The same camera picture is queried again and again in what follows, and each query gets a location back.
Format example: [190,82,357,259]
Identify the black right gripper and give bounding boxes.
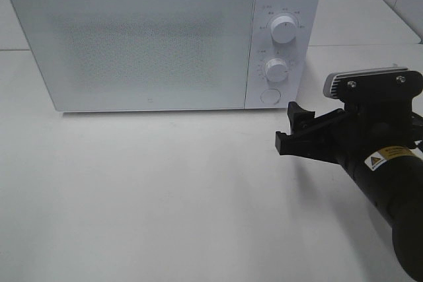
[275,99,418,166]

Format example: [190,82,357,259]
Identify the white round door button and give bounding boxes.
[260,88,281,105]

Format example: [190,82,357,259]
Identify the white microwave door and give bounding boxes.
[11,0,253,112]

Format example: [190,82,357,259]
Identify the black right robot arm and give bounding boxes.
[276,100,422,281]

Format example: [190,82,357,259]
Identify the lower white round knob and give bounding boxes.
[264,58,289,83]

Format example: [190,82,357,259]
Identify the white round knob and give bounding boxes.
[270,13,297,44]
[264,58,289,83]

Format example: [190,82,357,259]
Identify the upper white round knob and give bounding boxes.
[270,13,297,44]

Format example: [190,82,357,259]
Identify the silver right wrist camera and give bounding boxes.
[323,67,422,104]

